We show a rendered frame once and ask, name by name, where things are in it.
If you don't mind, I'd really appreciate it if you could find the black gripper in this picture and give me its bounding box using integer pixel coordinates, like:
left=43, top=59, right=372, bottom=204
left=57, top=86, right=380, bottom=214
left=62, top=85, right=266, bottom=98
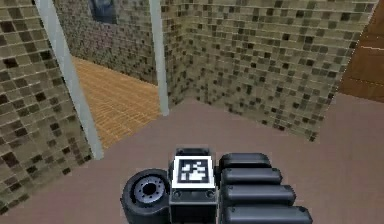
left=120, top=168, right=172, bottom=224

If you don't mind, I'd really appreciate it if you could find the brown wooden room door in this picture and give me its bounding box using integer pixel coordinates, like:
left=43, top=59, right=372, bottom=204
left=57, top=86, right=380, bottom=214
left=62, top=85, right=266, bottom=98
left=337, top=0, right=384, bottom=104

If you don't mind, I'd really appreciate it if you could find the dark framed wall picture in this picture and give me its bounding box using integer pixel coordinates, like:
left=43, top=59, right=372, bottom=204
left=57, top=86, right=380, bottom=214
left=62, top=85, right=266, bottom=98
left=87, top=0, right=118, bottom=25

